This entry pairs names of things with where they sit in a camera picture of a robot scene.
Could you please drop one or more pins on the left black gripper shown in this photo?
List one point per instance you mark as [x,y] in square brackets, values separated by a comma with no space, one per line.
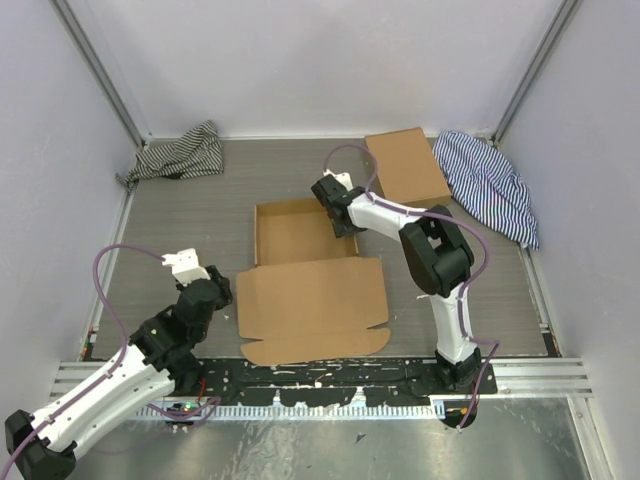
[227,296]

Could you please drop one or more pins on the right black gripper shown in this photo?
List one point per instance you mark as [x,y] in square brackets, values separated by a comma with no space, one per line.
[346,231]

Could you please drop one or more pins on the brown cardboard box sheet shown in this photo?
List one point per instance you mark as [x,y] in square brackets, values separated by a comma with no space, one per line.
[310,295]

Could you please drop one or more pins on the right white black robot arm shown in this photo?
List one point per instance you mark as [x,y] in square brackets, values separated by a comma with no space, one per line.
[438,257]

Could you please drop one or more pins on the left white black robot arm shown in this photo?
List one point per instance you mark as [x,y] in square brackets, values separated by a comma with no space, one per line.
[153,362]

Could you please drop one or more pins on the folded brown cardboard box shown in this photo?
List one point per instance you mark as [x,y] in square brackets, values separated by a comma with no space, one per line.
[408,172]

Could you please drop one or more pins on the grey striped cloth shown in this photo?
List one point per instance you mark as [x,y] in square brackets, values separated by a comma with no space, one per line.
[195,154]

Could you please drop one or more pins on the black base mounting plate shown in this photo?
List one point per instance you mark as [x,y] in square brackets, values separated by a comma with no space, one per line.
[384,381]

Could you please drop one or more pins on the blue white striped cloth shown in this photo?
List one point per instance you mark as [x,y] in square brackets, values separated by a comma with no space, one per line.
[484,182]

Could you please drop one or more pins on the white slotted cable duct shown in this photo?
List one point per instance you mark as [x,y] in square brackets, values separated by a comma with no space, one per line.
[357,411]

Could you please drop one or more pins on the left aluminium frame post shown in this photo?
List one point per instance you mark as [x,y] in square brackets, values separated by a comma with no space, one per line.
[69,19]

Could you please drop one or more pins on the aluminium frame post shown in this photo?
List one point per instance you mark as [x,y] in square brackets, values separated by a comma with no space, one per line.
[69,19]
[551,38]

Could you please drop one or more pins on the aluminium front rail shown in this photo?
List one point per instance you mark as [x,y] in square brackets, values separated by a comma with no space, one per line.
[516,377]

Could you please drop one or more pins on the right aluminium frame post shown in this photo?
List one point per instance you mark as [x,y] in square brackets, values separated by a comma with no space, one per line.
[551,38]

